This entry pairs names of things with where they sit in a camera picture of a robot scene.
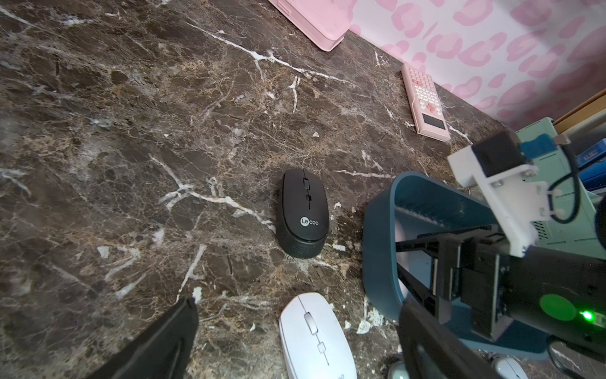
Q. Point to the green file organizer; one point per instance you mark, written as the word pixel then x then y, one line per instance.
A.
pixel 579 236

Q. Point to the dark teal storage box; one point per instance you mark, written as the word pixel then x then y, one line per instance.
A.
pixel 414 205

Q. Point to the brown clipboard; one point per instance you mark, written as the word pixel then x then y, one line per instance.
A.
pixel 587 115

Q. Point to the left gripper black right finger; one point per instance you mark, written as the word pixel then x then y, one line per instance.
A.
pixel 431 351

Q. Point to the silver grey mouse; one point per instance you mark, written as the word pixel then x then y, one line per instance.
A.
pixel 398 370

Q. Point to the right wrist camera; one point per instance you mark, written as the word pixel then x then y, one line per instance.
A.
pixel 500 169

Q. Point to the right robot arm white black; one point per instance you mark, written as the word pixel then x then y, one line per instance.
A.
pixel 560 294

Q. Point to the white slim mouse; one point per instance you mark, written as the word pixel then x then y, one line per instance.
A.
pixel 508 368

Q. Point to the white round mouse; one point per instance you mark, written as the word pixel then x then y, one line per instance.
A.
pixel 313 342

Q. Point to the blue folder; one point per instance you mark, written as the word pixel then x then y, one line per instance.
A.
pixel 592 167

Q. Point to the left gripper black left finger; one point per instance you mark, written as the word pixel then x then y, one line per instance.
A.
pixel 163 350

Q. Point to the pink calculator on table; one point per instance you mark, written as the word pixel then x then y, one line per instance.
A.
pixel 425 104

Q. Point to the pink pencil case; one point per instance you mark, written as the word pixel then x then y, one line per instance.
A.
pixel 323 22

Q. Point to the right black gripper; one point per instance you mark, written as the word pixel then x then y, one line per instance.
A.
pixel 467 266

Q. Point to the black mouse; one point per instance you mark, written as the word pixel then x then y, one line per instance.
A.
pixel 302 216

